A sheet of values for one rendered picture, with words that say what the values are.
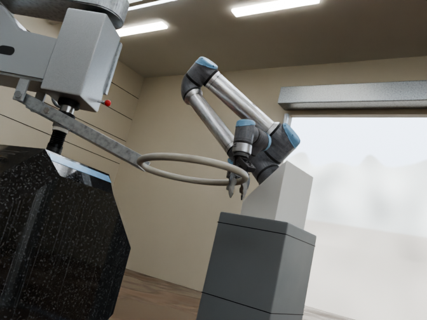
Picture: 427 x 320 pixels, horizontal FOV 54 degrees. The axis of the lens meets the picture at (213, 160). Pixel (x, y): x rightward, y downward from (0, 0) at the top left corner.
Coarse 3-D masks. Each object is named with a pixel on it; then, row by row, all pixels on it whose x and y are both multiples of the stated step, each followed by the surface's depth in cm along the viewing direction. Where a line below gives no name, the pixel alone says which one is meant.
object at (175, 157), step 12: (144, 156) 167; (156, 156) 162; (168, 156) 159; (180, 156) 158; (192, 156) 158; (144, 168) 186; (228, 168) 163; (240, 168) 168; (180, 180) 202; (192, 180) 203; (204, 180) 202; (216, 180) 200; (228, 180) 195; (240, 180) 185
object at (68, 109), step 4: (64, 104) 192; (60, 108) 192; (64, 108) 191; (68, 108) 191; (72, 108) 193; (64, 112) 189; (68, 112) 190; (72, 112) 194; (72, 116) 192; (56, 124) 189; (60, 124) 189
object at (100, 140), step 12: (36, 108) 189; (48, 108) 188; (60, 120) 187; (72, 120) 186; (72, 132) 197; (84, 132) 184; (96, 132) 184; (96, 144) 189; (108, 144) 182; (120, 144) 181; (120, 156) 180; (132, 156) 179
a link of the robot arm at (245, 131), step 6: (240, 120) 196; (246, 120) 195; (240, 126) 194; (246, 126) 194; (252, 126) 195; (234, 132) 198; (240, 132) 193; (246, 132) 193; (252, 132) 195; (258, 132) 199; (234, 138) 195; (240, 138) 193; (246, 138) 192; (252, 138) 195
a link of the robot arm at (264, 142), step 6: (264, 132) 205; (258, 138) 199; (264, 138) 202; (270, 138) 206; (252, 144) 201; (258, 144) 201; (264, 144) 203; (270, 144) 206; (252, 150) 204; (258, 150) 205; (264, 150) 208
